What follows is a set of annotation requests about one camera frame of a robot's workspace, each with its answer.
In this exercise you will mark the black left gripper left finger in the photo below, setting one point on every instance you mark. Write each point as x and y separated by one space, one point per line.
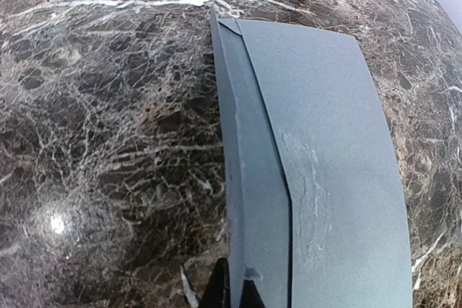
217 291

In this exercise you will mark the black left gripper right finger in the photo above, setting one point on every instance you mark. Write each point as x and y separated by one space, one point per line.
250 296

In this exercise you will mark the grey-blue paper envelope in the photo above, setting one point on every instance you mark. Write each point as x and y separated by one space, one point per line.
314 198

